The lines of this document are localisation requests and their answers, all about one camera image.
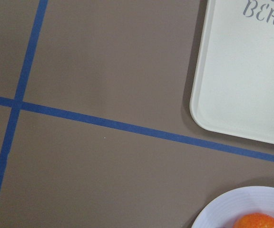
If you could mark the orange fruit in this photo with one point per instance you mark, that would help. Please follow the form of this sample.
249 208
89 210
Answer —
254 220

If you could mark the white round plate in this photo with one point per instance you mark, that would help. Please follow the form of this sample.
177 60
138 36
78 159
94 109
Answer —
226 209

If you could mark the cream bear tray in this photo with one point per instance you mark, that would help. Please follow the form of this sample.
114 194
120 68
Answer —
233 88

